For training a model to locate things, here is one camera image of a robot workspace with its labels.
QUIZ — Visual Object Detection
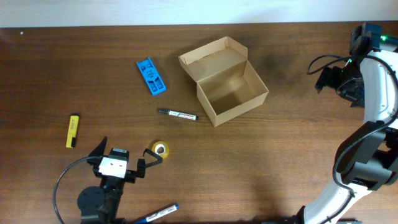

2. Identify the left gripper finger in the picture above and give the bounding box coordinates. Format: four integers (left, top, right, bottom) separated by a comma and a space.
142, 148, 164, 169
88, 136, 108, 157

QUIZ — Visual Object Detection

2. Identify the yellow tape roll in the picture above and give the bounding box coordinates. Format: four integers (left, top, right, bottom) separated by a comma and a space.
151, 141, 170, 159

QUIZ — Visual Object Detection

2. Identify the blue whiteboard marker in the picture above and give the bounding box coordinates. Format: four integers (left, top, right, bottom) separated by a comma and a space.
134, 203, 180, 224

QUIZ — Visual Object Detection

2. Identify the black whiteboard marker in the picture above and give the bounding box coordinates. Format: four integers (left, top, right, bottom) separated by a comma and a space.
159, 109, 199, 121

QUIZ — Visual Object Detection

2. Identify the blue whiteboard duster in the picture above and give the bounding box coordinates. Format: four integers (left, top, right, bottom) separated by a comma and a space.
136, 57, 167, 96

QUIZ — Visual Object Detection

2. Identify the cardboard box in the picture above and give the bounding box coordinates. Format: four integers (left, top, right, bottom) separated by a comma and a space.
178, 36, 269, 127

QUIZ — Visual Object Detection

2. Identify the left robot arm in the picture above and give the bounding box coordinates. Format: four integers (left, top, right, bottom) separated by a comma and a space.
77, 138, 163, 224

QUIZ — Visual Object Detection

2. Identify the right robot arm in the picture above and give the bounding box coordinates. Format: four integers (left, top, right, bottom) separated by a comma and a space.
269, 22, 397, 224

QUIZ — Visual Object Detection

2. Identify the yellow highlighter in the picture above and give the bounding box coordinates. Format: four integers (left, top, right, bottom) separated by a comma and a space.
66, 114, 80, 148

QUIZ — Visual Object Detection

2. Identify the right black cable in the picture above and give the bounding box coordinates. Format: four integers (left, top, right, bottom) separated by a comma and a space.
306, 54, 361, 75

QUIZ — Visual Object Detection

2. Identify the black cable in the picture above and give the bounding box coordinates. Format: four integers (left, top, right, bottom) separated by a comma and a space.
52, 156, 102, 224
306, 54, 361, 75

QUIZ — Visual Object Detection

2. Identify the left black cable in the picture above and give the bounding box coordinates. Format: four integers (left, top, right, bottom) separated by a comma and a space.
52, 156, 102, 224

